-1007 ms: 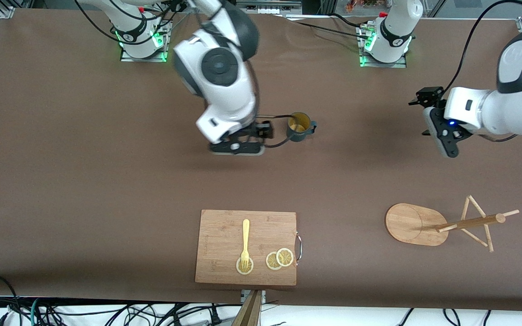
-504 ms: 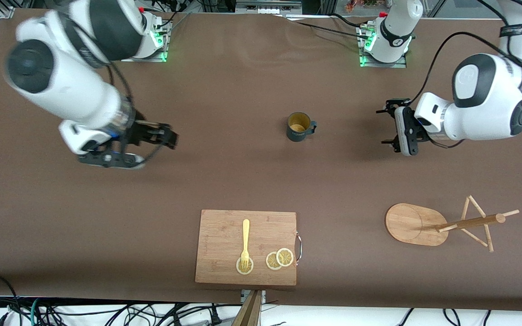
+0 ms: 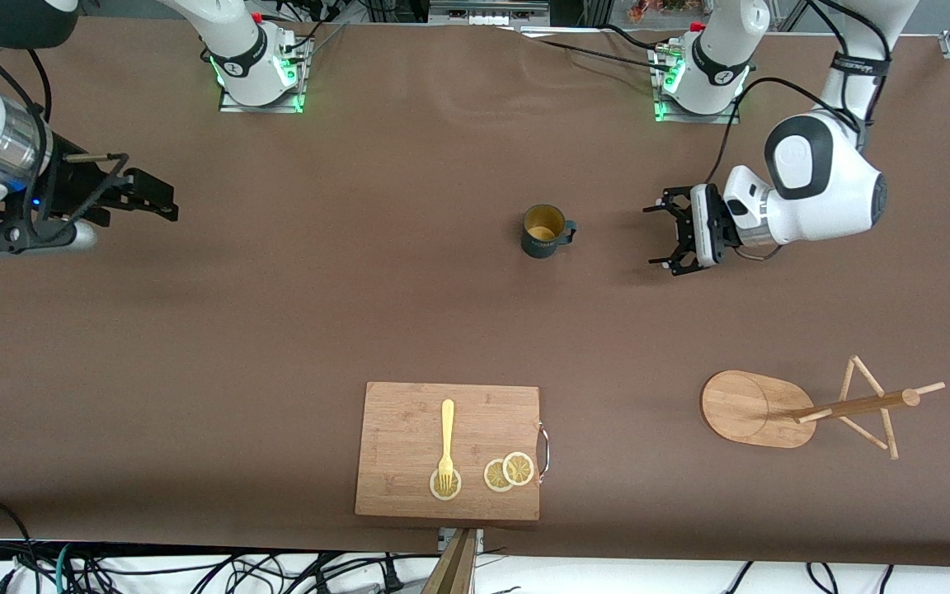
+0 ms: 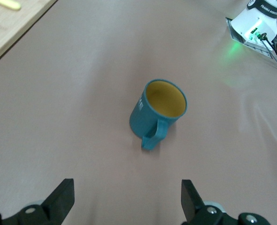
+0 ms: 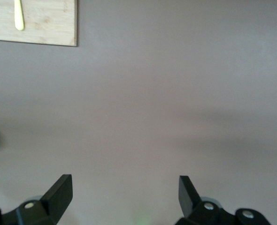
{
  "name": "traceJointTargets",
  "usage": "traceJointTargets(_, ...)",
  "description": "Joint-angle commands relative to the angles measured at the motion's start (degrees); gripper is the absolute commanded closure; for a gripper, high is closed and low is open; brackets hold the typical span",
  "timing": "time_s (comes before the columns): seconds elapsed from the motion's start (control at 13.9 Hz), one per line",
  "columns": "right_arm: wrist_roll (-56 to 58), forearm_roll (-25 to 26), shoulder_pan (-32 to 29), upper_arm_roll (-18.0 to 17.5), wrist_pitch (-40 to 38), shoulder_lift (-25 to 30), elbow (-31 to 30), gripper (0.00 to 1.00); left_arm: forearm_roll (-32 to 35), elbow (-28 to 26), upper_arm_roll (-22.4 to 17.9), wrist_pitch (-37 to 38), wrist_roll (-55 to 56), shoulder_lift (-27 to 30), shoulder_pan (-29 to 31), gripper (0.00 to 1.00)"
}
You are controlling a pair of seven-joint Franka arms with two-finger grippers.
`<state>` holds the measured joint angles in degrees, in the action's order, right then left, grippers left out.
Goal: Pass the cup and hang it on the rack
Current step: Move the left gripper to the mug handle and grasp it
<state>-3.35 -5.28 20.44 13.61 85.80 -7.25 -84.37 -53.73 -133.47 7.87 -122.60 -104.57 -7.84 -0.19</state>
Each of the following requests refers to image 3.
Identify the teal ribbed cup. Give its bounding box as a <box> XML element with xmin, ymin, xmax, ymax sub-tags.
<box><xmin>521</xmin><ymin>204</ymin><xmax>579</xmax><ymax>259</ymax></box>

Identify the wooden cup rack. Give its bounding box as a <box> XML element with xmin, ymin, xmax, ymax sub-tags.
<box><xmin>701</xmin><ymin>356</ymin><xmax>946</xmax><ymax>460</ymax></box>

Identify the brown table cover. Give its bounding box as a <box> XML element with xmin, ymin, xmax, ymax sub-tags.
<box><xmin>0</xmin><ymin>16</ymin><xmax>950</xmax><ymax>570</ymax></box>

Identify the grey power strip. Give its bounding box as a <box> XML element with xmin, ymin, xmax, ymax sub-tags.
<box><xmin>430</xmin><ymin>0</ymin><xmax>550</xmax><ymax>26</ymax></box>

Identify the yellow plastic fork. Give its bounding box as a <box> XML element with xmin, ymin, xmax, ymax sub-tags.
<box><xmin>438</xmin><ymin>399</ymin><xmax>456</xmax><ymax>492</ymax></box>

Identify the wooden cutting board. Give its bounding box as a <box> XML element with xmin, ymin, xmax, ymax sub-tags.
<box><xmin>355</xmin><ymin>381</ymin><xmax>542</xmax><ymax>521</ymax></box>

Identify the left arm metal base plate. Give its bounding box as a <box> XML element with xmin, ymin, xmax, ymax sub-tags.
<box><xmin>652</xmin><ymin>45</ymin><xmax>741</xmax><ymax>125</ymax></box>

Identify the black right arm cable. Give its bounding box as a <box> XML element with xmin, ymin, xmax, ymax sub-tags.
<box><xmin>0</xmin><ymin>25</ymin><xmax>129</xmax><ymax>246</ymax></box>

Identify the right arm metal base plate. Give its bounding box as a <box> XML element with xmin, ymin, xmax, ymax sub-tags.
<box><xmin>218</xmin><ymin>33</ymin><xmax>313</xmax><ymax>114</ymax></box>

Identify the short black table cable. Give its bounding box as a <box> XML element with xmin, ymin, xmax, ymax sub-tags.
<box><xmin>603</xmin><ymin>23</ymin><xmax>667</xmax><ymax>53</ymax></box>

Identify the long black table cable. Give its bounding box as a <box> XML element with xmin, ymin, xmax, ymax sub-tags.
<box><xmin>516</xmin><ymin>29</ymin><xmax>678</xmax><ymax>75</ymax></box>

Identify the black right base cable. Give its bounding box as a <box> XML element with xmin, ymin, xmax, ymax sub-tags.
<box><xmin>265</xmin><ymin>0</ymin><xmax>348</xmax><ymax>57</ymax></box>

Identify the teal floor cable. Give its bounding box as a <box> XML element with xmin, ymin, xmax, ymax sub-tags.
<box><xmin>53</xmin><ymin>542</ymin><xmax>77</xmax><ymax>594</ymax></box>

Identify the wooden post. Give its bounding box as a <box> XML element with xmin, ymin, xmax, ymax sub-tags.
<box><xmin>421</xmin><ymin>528</ymin><xmax>477</xmax><ymax>594</ymax></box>

